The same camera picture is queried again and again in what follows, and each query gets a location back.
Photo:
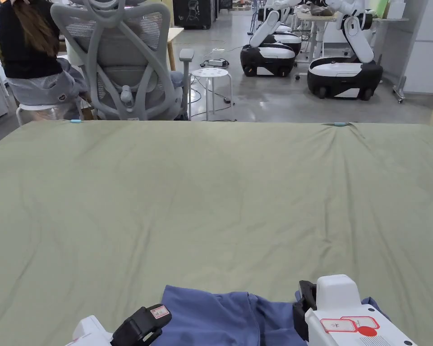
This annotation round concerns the white and black wheeled robot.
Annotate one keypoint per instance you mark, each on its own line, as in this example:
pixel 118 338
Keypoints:
pixel 267 57
pixel 290 38
pixel 342 74

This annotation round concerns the black cabinet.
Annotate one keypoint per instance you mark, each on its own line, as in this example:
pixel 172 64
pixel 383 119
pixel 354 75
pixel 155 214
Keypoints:
pixel 195 12

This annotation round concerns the bed with pale green sheet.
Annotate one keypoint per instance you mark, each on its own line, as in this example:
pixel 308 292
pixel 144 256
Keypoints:
pixel 209 202

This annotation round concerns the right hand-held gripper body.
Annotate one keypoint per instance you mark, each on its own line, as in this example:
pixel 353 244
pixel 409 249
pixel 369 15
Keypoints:
pixel 346 324

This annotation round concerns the white-legged desk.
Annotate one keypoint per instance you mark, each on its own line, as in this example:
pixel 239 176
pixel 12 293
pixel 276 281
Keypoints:
pixel 317 32

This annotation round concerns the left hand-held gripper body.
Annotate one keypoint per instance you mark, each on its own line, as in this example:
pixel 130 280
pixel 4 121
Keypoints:
pixel 93 333

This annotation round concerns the blue garment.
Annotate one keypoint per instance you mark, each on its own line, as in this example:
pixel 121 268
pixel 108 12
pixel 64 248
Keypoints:
pixel 216 320

